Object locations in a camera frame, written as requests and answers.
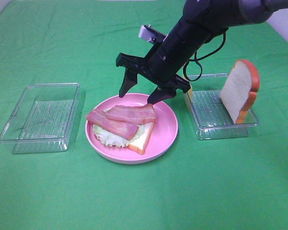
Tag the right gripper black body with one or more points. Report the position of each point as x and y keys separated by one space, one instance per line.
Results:
x=162 y=62

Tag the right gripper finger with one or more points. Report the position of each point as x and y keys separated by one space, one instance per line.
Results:
x=130 y=79
x=160 y=94

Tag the toy bacon strip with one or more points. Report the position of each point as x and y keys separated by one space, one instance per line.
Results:
x=138 y=115
x=123 y=129

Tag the yellow toy cheese slice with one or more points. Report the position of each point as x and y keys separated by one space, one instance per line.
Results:
x=188 y=94

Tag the toy bread slice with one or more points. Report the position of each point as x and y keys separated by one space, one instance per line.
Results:
x=140 y=140
x=240 y=90

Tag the toy lettuce leaf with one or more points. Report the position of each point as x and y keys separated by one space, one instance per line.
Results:
x=109 y=139

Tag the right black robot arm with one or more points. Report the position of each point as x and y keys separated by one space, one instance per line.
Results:
x=202 y=20

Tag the right clear plastic container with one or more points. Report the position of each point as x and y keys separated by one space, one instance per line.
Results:
x=208 y=114

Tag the clear plastic container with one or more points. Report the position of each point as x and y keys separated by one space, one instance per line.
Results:
x=208 y=114
x=43 y=119

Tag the left clear plastic container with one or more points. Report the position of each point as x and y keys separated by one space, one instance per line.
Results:
x=43 y=119

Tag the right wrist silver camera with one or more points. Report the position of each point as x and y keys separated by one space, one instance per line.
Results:
x=149 y=34

